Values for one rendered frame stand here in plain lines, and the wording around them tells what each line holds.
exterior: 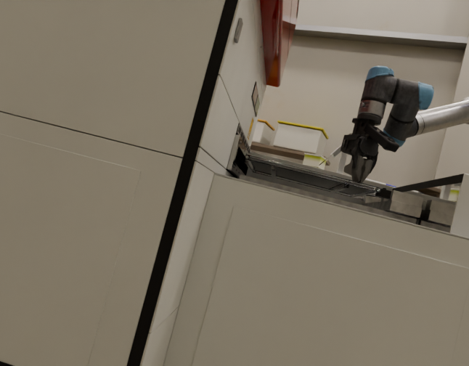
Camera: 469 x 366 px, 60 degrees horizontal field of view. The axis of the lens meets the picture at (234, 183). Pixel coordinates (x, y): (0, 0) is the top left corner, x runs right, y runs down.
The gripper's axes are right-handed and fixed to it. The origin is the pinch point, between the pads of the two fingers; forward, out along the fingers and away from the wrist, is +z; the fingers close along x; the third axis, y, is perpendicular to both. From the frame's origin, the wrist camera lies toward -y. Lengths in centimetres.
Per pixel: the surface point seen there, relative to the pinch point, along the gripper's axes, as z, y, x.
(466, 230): 7.8, -34.5, -0.3
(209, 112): 1, -24, 61
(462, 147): -88, 146, -258
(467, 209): 3.3, -34.0, 0.4
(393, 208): 5.7, -13.7, -1.0
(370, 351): 37, -31, 16
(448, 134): -97, 157, -249
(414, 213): 5.6, -16.8, -5.5
